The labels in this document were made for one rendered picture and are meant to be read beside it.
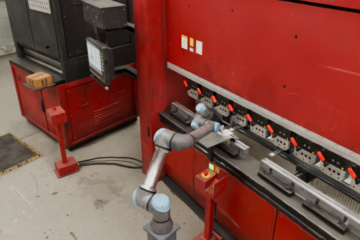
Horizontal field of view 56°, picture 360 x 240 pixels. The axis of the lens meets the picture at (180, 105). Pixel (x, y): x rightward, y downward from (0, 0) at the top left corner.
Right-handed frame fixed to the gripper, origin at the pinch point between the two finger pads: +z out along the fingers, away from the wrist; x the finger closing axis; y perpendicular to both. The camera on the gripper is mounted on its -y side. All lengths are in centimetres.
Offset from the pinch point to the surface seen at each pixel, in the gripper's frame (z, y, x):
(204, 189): 7.6, -44.2, -19.0
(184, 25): -54, 53, 58
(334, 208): 11, 0, -103
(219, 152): 11.6, -13.3, -5.9
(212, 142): -3.0, -11.1, -4.6
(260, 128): -11.2, 15.9, -39.1
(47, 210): -1, -163, 111
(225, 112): -9.5, 14.5, -1.7
